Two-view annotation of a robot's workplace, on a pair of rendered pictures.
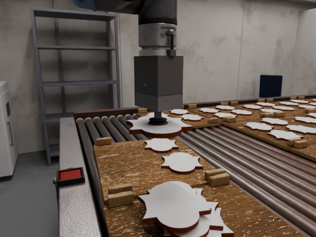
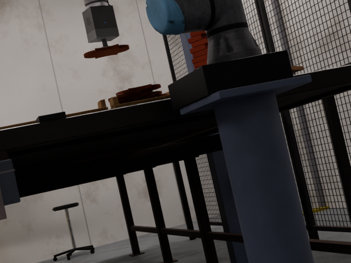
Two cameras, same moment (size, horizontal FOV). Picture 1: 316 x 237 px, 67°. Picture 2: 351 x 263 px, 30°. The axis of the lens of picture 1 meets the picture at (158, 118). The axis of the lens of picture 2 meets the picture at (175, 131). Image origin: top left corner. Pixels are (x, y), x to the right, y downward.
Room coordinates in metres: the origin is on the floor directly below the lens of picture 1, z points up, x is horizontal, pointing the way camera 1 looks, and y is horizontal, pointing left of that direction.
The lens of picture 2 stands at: (0.21, 2.10, 0.71)
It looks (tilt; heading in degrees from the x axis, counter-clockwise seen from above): 3 degrees up; 273
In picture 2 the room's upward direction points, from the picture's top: 13 degrees counter-clockwise
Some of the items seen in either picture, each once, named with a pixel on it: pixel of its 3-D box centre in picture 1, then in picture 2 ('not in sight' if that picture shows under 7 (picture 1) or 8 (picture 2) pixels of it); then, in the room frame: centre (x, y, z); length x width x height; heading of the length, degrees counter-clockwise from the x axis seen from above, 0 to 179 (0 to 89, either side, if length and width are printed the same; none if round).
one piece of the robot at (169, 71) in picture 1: (162, 78); (99, 23); (0.49, -0.01, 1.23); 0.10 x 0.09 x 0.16; 127
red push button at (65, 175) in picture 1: (70, 176); not in sight; (0.65, 0.26, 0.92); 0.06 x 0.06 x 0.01; 22
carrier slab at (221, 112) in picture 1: (225, 111); not in sight; (1.51, -0.44, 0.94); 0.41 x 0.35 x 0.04; 21
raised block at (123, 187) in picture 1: (120, 190); (102, 104); (0.53, 0.09, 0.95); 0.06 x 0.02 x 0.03; 108
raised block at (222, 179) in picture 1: (219, 179); not in sight; (0.58, -0.17, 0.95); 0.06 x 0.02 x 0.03; 110
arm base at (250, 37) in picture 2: not in sight; (231, 46); (0.11, 0.33, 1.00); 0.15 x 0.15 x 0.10
